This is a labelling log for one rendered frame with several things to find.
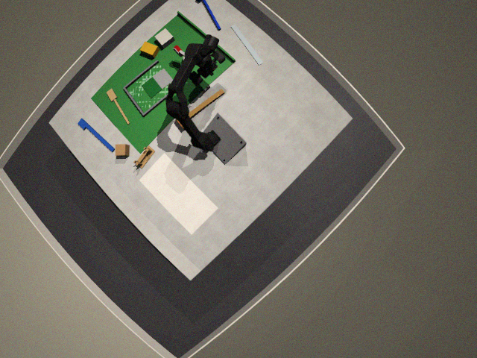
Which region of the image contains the yellow box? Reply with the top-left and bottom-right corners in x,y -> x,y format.
140,42 -> 160,58

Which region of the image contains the green flat mat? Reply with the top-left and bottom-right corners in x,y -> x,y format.
91,14 -> 233,153

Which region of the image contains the light grey flat bar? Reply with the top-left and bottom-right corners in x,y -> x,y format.
230,25 -> 263,65

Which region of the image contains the tan cardboard box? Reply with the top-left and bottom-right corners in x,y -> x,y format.
116,144 -> 130,157

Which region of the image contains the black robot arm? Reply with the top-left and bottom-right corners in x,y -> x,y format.
165,34 -> 221,151

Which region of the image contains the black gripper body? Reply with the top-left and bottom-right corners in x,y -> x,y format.
189,50 -> 225,85

